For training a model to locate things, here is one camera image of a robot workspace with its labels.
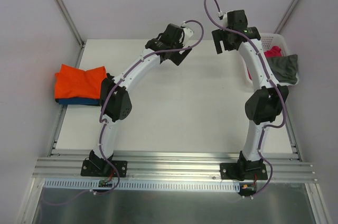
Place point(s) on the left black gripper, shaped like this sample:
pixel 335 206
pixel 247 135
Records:
pixel 177 55

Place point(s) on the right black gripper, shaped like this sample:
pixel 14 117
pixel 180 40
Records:
pixel 220 40

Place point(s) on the dark grey t shirt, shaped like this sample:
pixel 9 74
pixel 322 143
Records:
pixel 285 68

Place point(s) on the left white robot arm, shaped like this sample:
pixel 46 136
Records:
pixel 114 97

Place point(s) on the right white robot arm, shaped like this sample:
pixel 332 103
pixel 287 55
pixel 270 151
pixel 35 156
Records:
pixel 268 98

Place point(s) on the white plastic basket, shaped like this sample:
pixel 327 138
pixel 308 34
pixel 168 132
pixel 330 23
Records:
pixel 268 41

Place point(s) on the pink t shirt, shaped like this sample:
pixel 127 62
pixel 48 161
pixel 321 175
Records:
pixel 275 51

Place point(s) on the black folded t shirt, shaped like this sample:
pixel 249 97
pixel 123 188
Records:
pixel 109 76

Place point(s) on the orange folded t shirt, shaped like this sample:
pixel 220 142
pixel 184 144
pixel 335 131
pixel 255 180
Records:
pixel 73 82

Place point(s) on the blue folded t shirt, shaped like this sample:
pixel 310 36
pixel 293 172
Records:
pixel 78 101

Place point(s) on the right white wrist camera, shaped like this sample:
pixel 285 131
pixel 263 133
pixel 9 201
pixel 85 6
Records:
pixel 222 16

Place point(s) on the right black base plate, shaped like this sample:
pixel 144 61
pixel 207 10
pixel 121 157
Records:
pixel 235 171

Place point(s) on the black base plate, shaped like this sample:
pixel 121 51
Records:
pixel 92 170
pixel 235 171

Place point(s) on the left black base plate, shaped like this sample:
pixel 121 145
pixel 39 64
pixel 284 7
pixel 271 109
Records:
pixel 92 170

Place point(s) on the aluminium mounting rail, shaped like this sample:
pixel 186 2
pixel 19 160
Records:
pixel 173 166

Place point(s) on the white slotted cable duct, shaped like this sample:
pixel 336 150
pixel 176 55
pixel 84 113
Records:
pixel 95 184

